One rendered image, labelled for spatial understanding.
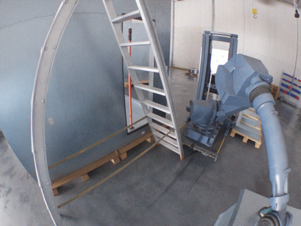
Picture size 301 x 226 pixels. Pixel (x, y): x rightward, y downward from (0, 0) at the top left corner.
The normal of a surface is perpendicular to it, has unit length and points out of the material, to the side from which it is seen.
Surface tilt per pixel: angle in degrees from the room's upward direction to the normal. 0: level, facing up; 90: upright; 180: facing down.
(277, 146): 55
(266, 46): 90
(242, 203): 0
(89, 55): 90
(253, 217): 0
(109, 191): 0
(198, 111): 90
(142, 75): 90
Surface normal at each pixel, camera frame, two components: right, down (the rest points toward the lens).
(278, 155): -0.79, -0.43
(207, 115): -0.17, 0.46
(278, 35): -0.71, 0.32
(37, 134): 0.76, 0.29
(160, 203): 0.02, -0.88
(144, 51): 0.42, 0.44
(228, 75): -0.14, -0.04
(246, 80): -0.15, 0.83
